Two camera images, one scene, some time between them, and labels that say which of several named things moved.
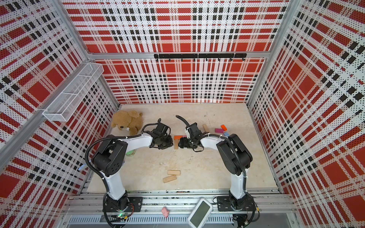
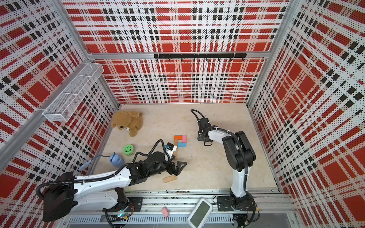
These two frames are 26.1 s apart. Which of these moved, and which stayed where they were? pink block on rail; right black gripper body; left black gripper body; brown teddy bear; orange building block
Moved: right black gripper body; left black gripper body
Stayed: orange building block; pink block on rail; brown teddy bear
